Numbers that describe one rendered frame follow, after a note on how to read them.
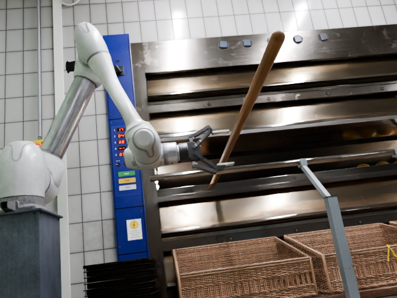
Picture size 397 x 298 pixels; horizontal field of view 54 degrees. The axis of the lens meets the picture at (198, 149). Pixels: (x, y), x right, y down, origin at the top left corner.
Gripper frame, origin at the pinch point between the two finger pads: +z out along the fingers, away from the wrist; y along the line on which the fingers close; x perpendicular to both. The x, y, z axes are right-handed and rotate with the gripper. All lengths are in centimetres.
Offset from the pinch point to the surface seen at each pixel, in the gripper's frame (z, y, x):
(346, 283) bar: 37, 57, -4
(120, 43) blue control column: -45, -89, -59
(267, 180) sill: 30, 3, -63
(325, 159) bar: 49, 3, -26
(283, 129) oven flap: 40, -21, -49
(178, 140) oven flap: -18, -21, -48
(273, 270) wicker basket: 13, 49, -13
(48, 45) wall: -88, -93, -61
